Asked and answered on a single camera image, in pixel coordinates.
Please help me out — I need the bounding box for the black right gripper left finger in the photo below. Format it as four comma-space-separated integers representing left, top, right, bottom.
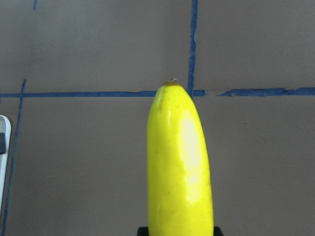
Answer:
137, 227, 149, 236

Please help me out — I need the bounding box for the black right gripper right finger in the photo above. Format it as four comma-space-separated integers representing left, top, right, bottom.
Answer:
214, 226, 223, 236

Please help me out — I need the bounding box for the yellow banana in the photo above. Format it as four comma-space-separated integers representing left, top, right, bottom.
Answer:
147, 79, 214, 236

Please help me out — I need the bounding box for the white rectangular tray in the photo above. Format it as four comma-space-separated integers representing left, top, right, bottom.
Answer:
0, 115, 11, 207

